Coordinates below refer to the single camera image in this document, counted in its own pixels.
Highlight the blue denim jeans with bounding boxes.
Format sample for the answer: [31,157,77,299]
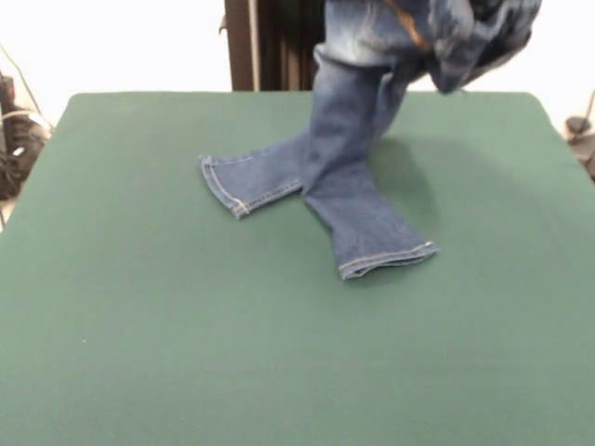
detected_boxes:
[198,0,544,282]

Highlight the dark green tablecloth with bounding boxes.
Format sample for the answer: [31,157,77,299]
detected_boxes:
[0,91,595,446]

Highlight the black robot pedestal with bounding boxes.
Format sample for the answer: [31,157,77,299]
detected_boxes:
[224,0,323,92]

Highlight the black cable bundle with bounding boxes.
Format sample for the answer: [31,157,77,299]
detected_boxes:
[0,72,53,202]

